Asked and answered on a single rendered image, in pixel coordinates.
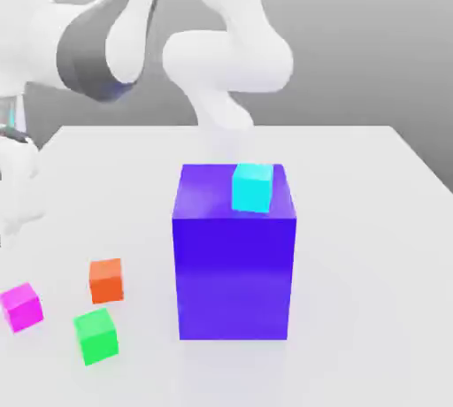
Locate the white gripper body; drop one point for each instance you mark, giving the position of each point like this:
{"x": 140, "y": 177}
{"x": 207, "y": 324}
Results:
{"x": 16, "y": 166}

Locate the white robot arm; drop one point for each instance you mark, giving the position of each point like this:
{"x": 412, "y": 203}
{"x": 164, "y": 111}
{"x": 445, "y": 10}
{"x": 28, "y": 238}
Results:
{"x": 244, "y": 56}

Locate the small magenta cube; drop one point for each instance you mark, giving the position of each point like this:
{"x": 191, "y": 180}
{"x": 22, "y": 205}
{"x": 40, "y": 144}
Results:
{"x": 22, "y": 309}

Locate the small orange cube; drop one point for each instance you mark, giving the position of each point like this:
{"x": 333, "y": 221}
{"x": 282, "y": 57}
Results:
{"x": 106, "y": 283}

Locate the small green cube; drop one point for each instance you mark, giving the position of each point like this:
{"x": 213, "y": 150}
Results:
{"x": 97, "y": 338}

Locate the small cyan cube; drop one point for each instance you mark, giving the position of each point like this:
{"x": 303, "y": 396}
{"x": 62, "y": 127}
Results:
{"x": 252, "y": 189}

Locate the large purple box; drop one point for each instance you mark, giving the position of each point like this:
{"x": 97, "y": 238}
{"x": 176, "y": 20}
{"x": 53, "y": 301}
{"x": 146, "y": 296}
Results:
{"x": 233, "y": 272}

